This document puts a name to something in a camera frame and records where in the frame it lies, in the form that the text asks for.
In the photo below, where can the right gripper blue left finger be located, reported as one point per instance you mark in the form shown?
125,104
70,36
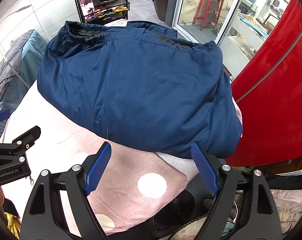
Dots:
94,167

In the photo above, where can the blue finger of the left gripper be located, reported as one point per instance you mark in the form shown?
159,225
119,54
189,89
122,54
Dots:
4,115

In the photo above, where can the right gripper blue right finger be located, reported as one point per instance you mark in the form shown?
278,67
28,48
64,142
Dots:
208,173

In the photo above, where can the navy blue puffer jacket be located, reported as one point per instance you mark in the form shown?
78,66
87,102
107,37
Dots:
142,87

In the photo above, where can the pink polka dot bed sheet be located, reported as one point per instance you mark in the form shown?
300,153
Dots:
134,186

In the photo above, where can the grey blue duvet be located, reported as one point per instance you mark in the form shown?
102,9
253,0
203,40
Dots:
19,70

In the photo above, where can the gold satin jacket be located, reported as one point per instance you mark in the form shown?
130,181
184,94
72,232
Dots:
13,224

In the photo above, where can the red suitcase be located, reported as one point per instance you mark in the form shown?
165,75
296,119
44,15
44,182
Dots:
268,92

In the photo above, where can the black metal shelf rack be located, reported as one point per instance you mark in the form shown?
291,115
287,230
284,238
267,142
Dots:
102,12

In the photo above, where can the red ladder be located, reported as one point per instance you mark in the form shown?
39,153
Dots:
208,13

